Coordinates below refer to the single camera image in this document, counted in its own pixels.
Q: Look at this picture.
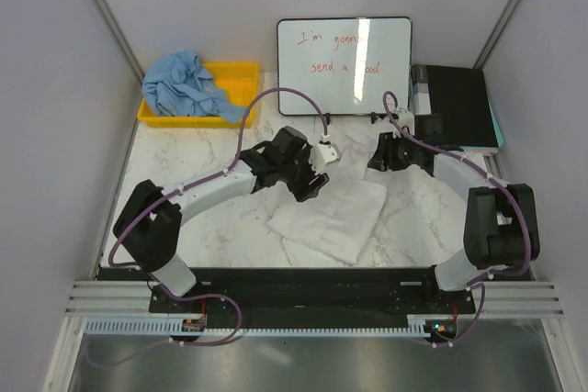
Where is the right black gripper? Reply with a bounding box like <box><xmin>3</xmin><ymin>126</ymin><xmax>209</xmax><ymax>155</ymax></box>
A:
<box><xmin>367</xmin><ymin>131</ymin><xmax>422</xmax><ymax>173</ymax></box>

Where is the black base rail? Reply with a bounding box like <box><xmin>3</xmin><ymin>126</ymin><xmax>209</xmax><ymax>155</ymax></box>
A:
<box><xmin>149</xmin><ymin>265</ymin><xmax>479</xmax><ymax>319</ymax></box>

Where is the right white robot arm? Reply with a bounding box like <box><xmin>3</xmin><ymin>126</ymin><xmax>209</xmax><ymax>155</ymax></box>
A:
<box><xmin>368</xmin><ymin>111</ymin><xmax>540</xmax><ymax>313</ymax></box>

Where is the white long sleeve shirt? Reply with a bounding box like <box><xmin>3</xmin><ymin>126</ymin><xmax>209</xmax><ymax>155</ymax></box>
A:
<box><xmin>268</xmin><ymin>129</ymin><xmax>437</xmax><ymax>266</ymax></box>

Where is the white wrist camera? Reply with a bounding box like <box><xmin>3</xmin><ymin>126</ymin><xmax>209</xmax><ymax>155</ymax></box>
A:
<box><xmin>309</xmin><ymin>141</ymin><xmax>341</xmax><ymax>174</ymax></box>
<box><xmin>393</xmin><ymin>108</ymin><xmax>415</xmax><ymax>135</ymax></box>

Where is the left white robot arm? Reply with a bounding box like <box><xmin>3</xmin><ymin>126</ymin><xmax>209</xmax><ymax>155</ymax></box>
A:
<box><xmin>113</xmin><ymin>126</ymin><xmax>340</xmax><ymax>312</ymax></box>

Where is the yellow plastic bin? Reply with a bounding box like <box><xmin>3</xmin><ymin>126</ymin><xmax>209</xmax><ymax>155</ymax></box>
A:
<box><xmin>137</xmin><ymin>62</ymin><xmax>260</xmax><ymax>129</ymax></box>

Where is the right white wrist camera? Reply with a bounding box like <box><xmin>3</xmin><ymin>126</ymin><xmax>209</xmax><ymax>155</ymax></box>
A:
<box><xmin>393</xmin><ymin>108</ymin><xmax>415</xmax><ymax>135</ymax></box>

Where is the blue long sleeve shirt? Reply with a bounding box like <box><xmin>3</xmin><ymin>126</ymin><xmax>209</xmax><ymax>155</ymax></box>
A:
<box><xmin>141</xmin><ymin>50</ymin><xmax>245</xmax><ymax>123</ymax></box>

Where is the whiteboard with red writing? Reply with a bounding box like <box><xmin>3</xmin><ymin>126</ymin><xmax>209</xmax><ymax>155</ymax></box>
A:
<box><xmin>277</xmin><ymin>17</ymin><xmax>413</xmax><ymax>116</ymax></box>

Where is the white slotted cable duct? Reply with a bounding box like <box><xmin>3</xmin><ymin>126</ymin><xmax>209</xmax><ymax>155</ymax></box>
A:
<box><xmin>85</xmin><ymin>315</ymin><xmax>457</xmax><ymax>338</ymax></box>

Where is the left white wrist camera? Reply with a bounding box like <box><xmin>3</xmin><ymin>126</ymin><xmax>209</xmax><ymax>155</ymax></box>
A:
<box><xmin>309</xmin><ymin>141</ymin><xmax>341</xmax><ymax>174</ymax></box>

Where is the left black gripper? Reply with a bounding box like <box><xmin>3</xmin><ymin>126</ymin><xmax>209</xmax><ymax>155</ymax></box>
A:
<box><xmin>280</xmin><ymin>145</ymin><xmax>330</xmax><ymax>204</ymax></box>

